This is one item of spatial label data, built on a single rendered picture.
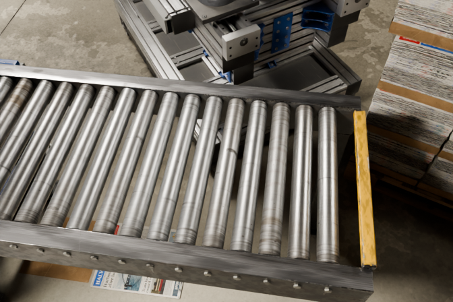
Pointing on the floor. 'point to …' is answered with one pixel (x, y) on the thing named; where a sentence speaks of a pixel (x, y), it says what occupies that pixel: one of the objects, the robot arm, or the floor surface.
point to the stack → (412, 125)
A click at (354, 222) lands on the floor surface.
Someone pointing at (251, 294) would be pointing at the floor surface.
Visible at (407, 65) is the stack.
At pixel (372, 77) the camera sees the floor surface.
